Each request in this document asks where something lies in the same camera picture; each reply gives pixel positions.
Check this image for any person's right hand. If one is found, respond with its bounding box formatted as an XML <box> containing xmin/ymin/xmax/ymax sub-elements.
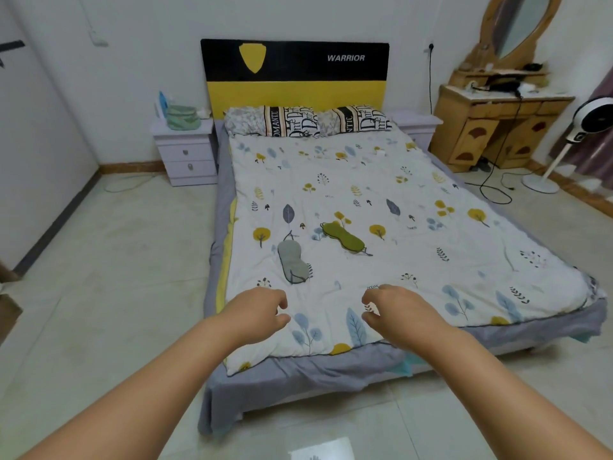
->
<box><xmin>360</xmin><ymin>284</ymin><xmax>455</xmax><ymax>353</ymax></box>

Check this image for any person's left hand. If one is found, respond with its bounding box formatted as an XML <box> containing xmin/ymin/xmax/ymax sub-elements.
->
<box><xmin>218</xmin><ymin>287</ymin><xmax>292</xmax><ymax>349</ymax></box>

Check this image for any person's right forearm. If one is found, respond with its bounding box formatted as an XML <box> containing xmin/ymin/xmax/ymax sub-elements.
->
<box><xmin>401</xmin><ymin>326</ymin><xmax>613</xmax><ymax>460</ymax></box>

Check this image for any person's left forearm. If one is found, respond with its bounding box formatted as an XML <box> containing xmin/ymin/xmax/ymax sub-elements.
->
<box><xmin>18</xmin><ymin>317</ymin><xmax>250</xmax><ymax>460</ymax></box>

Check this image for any grey bed sheet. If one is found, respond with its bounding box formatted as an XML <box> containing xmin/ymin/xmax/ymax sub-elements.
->
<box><xmin>198</xmin><ymin>120</ymin><xmax>608</xmax><ymax>437</ymax></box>

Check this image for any teal cloth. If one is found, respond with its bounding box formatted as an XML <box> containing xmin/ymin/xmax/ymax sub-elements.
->
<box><xmin>394</xmin><ymin>353</ymin><xmax>429</xmax><ymax>379</ymax></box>

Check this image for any grey eye mask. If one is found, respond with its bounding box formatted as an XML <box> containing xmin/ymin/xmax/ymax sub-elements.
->
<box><xmin>277</xmin><ymin>240</ymin><xmax>309</xmax><ymax>285</ymax></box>

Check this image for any yellow underlay sheet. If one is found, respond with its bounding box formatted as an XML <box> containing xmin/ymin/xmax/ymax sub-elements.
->
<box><xmin>215</xmin><ymin>198</ymin><xmax>239</xmax><ymax>314</ymax></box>

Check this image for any green eye mask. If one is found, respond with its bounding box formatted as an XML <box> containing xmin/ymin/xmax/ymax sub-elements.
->
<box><xmin>320</xmin><ymin>221</ymin><xmax>374</xmax><ymax>257</ymax></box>

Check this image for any white leaf-print quilt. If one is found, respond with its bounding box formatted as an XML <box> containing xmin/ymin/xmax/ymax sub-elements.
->
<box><xmin>223</xmin><ymin>125</ymin><xmax>602</xmax><ymax>377</ymax></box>

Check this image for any lavender bedside table with drawers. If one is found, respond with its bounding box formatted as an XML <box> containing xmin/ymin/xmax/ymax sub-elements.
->
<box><xmin>150</xmin><ymin>117</ymin><xmax>219</xmax><ymax>187</ymax></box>

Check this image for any lettered patchwork pillow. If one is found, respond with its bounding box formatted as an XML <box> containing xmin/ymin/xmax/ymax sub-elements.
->
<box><xmin>316</xmin><ymin>105</ymin><xmax>393</xmax><ymax>135</ymax></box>
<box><xmin>224</xmin><ymin>105</ymin><xmax>321</xmax><ymax>139</ymax></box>

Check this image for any green fabric bag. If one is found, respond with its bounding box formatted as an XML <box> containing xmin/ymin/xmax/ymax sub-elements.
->
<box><xmin>166</xmin><ymin>105</ymin><xmax>201</xmax><ymax>132</ymax></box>

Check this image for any wooden dressing table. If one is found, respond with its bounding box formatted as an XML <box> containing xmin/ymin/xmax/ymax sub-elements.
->
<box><xmin>429</xmin><ymin>70</ymin><xmax>575</xmax><ymax>173</ymax></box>

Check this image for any black and yellow headboard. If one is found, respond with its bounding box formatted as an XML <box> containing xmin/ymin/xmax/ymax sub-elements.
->
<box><xmin>200</xmin><ymin>39</ymin><xmax>390</xmax><ymax>121</ymax></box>

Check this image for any white standing fan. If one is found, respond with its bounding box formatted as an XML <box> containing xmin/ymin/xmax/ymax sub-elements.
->
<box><xmin>521</xmin><ymin>97</ymin><xmax>613</xmax><ymax>194</ymax></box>

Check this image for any black hair dryer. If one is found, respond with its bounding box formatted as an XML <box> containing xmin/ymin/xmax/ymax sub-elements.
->
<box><xmin>488</xmin><ymin>77</ymin><xmax>526</xmax><ymax>99</ymax></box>

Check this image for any brown cardboard box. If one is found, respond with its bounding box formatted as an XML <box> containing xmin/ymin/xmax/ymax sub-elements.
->
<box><xmin>0</xmin><ymin>261</ymin><xmax>24</xmax><ymax>348</ymax></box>

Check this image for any dusky pink curtain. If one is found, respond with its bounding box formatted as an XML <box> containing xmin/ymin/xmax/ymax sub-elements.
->
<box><xmin>547</xmin><ymin>66</ymin><xmax>613</xmax><ymax>193</ymax></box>

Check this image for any oval wooden-framed mirror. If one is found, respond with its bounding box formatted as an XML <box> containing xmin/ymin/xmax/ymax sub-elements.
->
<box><xmin>480</xmin><ymin>0</ymin><xmax>564</xmax><ymax>67</ymax></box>

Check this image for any black power cable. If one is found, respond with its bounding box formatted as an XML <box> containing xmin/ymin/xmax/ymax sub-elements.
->
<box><xmin>426</xmin><ymin>43</ymin><xmax>533</xmax><ymax>205</ymax></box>

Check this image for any black wall bracket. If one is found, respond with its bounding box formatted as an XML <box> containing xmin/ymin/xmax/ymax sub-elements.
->
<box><xmin>0</xmin><ymin>40</ymin><xmax>26</xmax><ymax>68</ymax></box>

